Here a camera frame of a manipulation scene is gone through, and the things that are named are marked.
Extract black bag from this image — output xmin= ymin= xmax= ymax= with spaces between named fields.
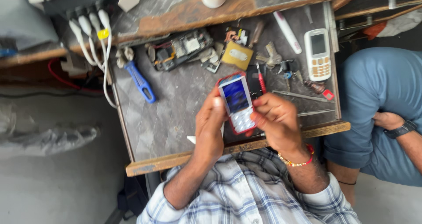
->
xmin=117 ymin=174 xmax=149 ymax=220

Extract small circuit part with wires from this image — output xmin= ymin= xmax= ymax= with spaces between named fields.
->
xmin=225 ymin=26 xmax=250 ymax=47

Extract clear plastic bag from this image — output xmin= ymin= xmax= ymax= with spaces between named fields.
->
xmin=0 ymin=104 xmax=101 ymax=157

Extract white cable with yellow tag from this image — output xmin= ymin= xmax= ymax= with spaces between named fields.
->
xmin=97 ymin=8 xmax=118 ymax=109

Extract white and orange keypad phone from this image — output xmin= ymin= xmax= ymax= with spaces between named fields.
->
xmin=304 ymin=28 xmax=332 ymax=82

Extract white cloth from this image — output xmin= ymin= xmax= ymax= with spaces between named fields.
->
xmin=377 ymin=9 xmax=422 ymax=38

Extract short metal tweezers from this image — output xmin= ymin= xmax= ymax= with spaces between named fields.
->
xmin=297 ymin=109 xmax=336 ymax=117

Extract red and white keypad phone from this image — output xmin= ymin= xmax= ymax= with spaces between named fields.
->
xmin=216 ymin=72 xmax=258 ymax=135

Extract yellow small box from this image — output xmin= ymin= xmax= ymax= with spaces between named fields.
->
xmin=221 ymin=41 xmax=254 ymax=71

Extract red handled screwdriver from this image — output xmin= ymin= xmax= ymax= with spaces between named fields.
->
xmin=256 ymin=63 xmax=267 ymax=95

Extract red and gold bracelet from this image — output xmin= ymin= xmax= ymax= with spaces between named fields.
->
xmin=278 ymin=144 xmax=315 ymax=167

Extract blue handled tool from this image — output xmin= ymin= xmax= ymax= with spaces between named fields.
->
xmin=124 ymin=61 xmax=156 ymax=104

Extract brown crumpled wrapper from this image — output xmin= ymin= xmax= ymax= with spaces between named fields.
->
xmin=304 ymin=80 xmax=326 ymax=95

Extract orange cloth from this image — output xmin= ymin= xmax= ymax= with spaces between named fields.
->
xmin=362 ymin=21 xmax=387 ymax=41

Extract blue plaid shirt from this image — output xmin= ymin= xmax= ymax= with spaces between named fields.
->
xmin=137 ymin=148 xmax=362 ymax=224

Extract grey crumpled piece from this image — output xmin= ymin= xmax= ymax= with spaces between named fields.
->
xmin=115 ymin=47 xmax=135 ymax=69

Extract wooden pull-out drawer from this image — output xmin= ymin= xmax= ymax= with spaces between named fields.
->
xmin=109 ymin=0 xmax=351 ymax=177

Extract red cable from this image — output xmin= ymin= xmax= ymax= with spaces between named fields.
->
xmin=48 ymin=58 xmax=104 ymax=93

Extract long metal tweezers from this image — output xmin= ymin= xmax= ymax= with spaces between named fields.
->
xmin=272 ymin=90 xmax=335 ymax=103

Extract person's right hand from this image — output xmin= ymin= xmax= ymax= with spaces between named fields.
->
xmin=249 ymin=92 xmax=309 ymax=156

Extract person's left hand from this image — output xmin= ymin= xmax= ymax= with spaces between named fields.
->
xmin=194 ymin=86 xmax=229 ymax=159

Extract white pen-shaped tool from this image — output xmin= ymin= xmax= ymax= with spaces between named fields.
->
xmin=273 ymin=11 xmax=302 ymax=55

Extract brown handled screwdriver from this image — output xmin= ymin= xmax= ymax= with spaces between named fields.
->
xmin=248 ymin=20 xmax=266 ymax=49

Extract white charging cable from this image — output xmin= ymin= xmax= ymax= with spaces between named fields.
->
xmin=88 ymin=12 xmax=110 ymax=73
xmin=78 ymin=15 xmax=105 ymax=71
xmin=68 ymin=19 xmax=97 ymax=66

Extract black phone cover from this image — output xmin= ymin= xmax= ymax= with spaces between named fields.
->
xmin=246 ymin=64 xmax=268 ymax=100

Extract bunch of metal keys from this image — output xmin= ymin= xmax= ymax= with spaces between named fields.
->
xmin=255 ymin=42 xmax=284 ymax=69

